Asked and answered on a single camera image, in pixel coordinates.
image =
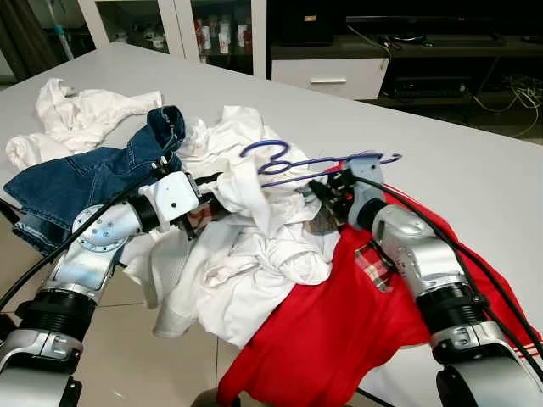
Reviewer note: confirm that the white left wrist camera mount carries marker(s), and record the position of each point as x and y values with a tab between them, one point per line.
174	197

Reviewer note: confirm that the black television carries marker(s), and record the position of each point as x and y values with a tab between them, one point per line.
424	21

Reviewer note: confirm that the wide white drawer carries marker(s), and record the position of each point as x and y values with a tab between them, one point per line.
331	78

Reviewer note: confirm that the black speaker box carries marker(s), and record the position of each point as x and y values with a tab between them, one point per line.
310	21

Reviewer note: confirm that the dark brown curtain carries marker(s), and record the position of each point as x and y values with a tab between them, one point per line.
25	38

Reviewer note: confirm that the blue denim jeans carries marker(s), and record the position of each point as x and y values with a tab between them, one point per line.
76	182

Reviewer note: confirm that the black av receiver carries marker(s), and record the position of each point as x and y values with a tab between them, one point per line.
431	85

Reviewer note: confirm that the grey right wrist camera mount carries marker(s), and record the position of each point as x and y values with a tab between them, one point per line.
369	182

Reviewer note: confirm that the red polo shirt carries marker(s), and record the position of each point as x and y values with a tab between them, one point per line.
322	339

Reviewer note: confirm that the white tv cabinet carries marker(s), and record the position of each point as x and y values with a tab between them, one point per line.
260	38

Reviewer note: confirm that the white crumpled shirt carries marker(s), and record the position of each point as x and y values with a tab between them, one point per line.
76	119

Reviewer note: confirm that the white bottle red label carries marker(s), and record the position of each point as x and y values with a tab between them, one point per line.
223	34
243	36
202	36

